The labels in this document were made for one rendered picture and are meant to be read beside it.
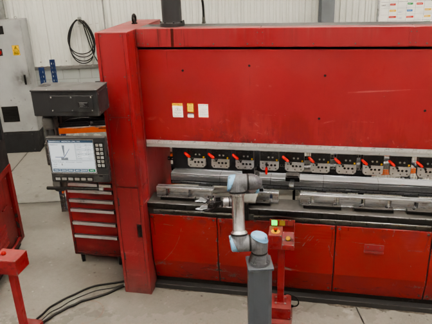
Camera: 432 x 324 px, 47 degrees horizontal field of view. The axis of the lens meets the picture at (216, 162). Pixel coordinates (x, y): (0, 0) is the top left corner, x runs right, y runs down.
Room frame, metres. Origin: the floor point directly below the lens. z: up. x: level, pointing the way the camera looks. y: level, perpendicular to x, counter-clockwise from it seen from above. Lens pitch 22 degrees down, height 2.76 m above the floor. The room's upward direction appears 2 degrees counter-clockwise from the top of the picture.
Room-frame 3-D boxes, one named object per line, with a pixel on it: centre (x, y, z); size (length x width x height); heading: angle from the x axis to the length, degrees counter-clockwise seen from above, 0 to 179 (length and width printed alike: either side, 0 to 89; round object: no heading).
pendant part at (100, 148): (3.53, 1.02, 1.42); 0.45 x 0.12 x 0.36; 83
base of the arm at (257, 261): (3.02, -0.28, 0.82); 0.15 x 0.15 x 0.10
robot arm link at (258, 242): (3.02, -0.27, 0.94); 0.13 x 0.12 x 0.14; 91
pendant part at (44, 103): (3.62, 1.06, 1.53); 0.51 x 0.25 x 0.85; 83
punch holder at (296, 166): (3.72, -0.63, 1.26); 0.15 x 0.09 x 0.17; 78
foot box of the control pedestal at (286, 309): (3.41, -0.49, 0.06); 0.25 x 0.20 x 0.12; 170
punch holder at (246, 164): (3.81, -0.24, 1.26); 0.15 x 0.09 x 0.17; 78
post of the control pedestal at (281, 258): (3.43, -0.49, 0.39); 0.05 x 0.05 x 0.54; 80
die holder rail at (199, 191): (3.92, 0.27, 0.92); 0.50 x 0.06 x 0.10; 78
